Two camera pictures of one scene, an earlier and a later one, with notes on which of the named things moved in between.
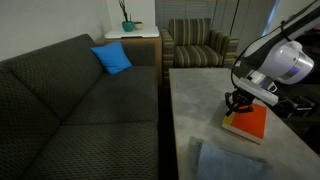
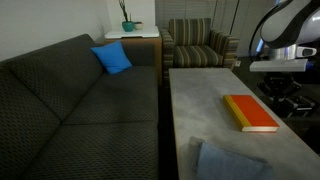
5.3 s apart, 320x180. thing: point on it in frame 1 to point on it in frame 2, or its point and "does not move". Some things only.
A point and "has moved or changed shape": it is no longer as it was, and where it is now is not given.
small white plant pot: (138, 26) does not move
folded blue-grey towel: (215, 163) does not move
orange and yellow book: (250, 125) has moved or changed shape
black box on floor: (296, 106) does not move
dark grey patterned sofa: (63, 116) does not move
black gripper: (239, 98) to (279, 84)
